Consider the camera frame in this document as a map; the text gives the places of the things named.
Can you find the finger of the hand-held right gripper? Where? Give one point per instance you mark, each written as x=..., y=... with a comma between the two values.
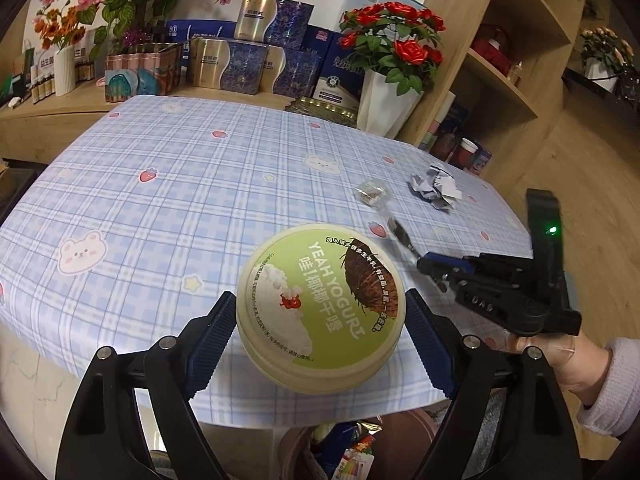
x=450, y=263
x=480, y=297

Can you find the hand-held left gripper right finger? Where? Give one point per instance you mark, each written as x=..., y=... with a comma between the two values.
x=430, y=345

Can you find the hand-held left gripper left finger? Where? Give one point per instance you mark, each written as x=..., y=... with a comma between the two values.
x=212, y=345

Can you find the black plastic fork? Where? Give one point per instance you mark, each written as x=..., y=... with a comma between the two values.
x=397, y=230

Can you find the brown plastic bin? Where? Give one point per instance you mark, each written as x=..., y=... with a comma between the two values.
x=405, y=440

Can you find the green lid yogurt tub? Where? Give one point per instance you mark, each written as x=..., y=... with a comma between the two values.
x=320, y=310

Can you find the blue carton box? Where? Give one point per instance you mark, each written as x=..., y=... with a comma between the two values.
x=337, y=447

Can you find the green paper cup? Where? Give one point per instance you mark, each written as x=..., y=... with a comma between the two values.
x=322, y=432

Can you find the person's right forearm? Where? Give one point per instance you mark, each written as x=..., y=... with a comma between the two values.
x=617, y=390

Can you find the person's right hand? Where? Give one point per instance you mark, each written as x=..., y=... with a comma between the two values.
x=575, y=360

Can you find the crumpled white paper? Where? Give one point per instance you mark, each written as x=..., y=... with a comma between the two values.
x=435, y=187

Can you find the fluffy seat cushion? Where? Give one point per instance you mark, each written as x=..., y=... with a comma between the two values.
x=495, y=405

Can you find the clear plastic wrapper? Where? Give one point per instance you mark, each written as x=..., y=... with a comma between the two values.
x=371, y=192

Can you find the small purple box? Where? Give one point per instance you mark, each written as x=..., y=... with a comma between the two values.
x=481, y=160

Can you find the red white paper cup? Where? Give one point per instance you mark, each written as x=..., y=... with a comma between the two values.
x=464, y=154

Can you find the brown glass cup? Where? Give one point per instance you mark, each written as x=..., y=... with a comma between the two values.
x=444, y=146

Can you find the stack of pastel cups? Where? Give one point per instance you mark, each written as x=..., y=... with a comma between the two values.
x=436, y=125

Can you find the dark blue printed box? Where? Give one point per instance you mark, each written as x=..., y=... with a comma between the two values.
x=452, y=117

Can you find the red roses in white vase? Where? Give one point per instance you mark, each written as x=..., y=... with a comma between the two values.
x=385, y=105

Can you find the black shelf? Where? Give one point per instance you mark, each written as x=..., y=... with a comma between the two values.
x=600, y=92

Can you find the glass perfume bottle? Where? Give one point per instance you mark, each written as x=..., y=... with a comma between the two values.
x=516, y=74

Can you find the gold leaf tray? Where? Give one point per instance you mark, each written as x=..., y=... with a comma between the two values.
x=320, y=107

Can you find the wooden shelf unit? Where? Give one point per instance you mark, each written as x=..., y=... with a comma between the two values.
x=452, y=60

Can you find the dark blue crest box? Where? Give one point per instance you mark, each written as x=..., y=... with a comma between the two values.
x=335, y=80

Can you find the red gift basket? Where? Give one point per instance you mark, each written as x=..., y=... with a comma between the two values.
x=492, y=50

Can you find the pink flowers in white pot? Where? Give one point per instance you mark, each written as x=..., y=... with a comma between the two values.
x=602, y=60

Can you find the blue gold gift box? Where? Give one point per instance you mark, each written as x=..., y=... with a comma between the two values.
x=235, y=67
x=285, y=20
x=295, y=70

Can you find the dark blue red logo box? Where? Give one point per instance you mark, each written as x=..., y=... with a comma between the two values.
x=320, y=40

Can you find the teal round ornament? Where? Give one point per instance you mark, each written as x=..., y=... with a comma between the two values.
x=125, y=87

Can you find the striped pink planter box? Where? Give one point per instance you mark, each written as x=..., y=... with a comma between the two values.
x=150, y=62

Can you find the row of small bottles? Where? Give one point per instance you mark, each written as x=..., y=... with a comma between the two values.
x=42, y=87

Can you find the orange flowers in white vase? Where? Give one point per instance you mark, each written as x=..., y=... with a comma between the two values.
x=64, y=72

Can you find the blue white carton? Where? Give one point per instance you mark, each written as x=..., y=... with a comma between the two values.
x=210, y=30

